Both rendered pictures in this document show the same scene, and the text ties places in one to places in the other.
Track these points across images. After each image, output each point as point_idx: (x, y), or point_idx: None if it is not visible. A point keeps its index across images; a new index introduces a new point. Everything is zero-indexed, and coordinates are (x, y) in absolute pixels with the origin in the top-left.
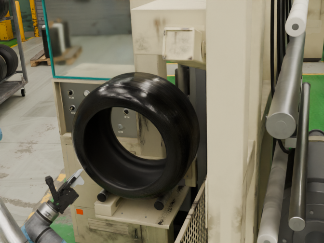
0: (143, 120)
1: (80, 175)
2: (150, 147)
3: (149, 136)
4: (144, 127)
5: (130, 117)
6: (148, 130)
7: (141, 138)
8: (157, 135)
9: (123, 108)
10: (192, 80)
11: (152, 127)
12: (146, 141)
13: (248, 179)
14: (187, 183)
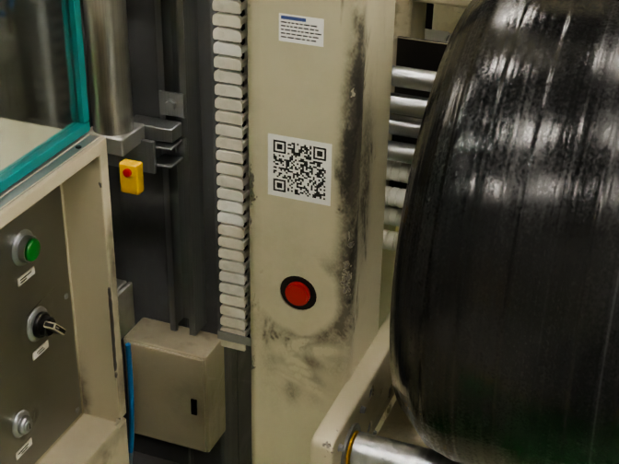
0: (361, 225)
1: None
2: (365, 320)
3: (366, 279)
4: (361, 251)
5: (52, 341)
6: (366, 255)
7: (353, 307)
8: (379, 252)
9: (25, 319)
10: (189, 29)
11: (372, 234)
12: (360, 308)
13: None
14: (212, 439)
